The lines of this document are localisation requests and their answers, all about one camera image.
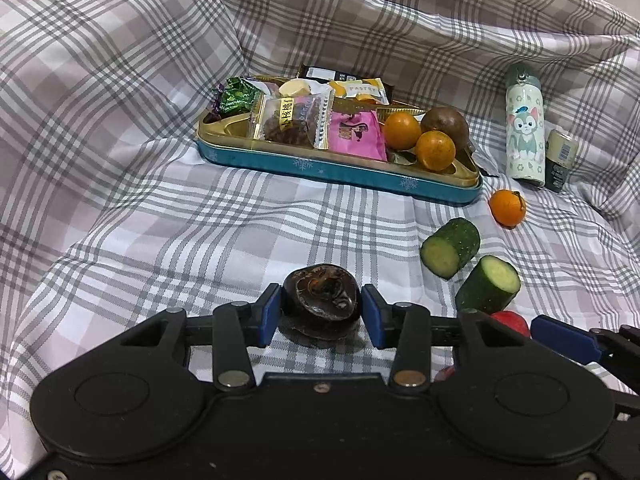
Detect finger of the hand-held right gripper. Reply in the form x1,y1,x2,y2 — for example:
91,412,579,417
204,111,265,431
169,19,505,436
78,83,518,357
531,315,640,396

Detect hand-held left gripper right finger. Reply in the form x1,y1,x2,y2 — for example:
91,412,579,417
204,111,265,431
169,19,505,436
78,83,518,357
361,283,533,391

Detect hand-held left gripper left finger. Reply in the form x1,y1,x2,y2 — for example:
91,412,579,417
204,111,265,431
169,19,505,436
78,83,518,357
119,283,282,391

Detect dark water chestnut with stem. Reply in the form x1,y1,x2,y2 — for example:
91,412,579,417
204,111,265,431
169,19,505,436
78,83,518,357
281,264,363,342

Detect green cucumber piece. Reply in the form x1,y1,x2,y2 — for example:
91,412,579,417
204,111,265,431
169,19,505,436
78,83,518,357
454,255,522,315
420,217,482,280

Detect mandarin with stem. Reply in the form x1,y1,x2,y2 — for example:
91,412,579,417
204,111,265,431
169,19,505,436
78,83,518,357
488,188,527,228

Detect teal tin snack tray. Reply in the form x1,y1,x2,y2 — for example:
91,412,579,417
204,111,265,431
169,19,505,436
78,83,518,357
196,76,483,206

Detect small orange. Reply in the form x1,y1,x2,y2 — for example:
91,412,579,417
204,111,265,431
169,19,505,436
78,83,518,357
382,111,423,151
415,130,457,171

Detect pink snack packet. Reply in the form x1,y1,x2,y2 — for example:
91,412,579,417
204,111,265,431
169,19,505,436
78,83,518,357
327,110,388,162

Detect green can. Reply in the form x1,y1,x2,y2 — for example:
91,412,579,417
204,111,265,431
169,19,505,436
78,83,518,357
544,129,580,193

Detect clear brown pastry packet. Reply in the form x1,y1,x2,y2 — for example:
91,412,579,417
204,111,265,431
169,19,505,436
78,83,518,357
248,85,335,151

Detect brown kiwi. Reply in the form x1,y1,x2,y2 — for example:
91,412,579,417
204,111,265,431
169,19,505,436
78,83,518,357
420,106,471,148

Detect grey plaid blanket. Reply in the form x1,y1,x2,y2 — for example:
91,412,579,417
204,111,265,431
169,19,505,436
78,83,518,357
0,0,640,451

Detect white cartoon bottle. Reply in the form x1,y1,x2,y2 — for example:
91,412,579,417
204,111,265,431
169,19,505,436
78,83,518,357
504,64,547,188

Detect green candy wrapper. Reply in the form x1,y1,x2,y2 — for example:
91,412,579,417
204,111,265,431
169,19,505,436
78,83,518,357
212,76,263,116

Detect yellow pastry packet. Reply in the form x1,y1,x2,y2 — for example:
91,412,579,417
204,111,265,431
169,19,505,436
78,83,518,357
332,78,388,106

